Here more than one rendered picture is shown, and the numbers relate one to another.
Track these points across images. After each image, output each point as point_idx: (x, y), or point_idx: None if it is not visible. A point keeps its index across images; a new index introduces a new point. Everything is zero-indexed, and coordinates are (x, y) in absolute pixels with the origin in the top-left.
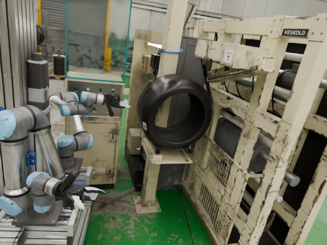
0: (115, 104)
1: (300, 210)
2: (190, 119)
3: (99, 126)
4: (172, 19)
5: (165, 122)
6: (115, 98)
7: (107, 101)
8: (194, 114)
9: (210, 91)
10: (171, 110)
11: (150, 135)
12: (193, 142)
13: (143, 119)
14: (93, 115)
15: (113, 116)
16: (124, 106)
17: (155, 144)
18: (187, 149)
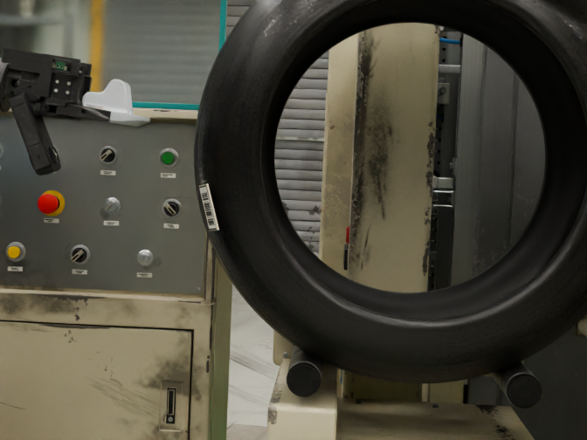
0: (56, 99)
1: None
2: (555, 236)
3: (99, 343)
4: None
5: (414, 271)
6: (56, 69)
7: (20, 87)
8: (578, 200)
9: None
10: (481, 244)
11: (247, 270)
12: (538, 325)
13: (203, 172)
14: (75, 292)
15: (176, 298)
16: (108, 110)
17: (292, 332)
18: (506, 380)
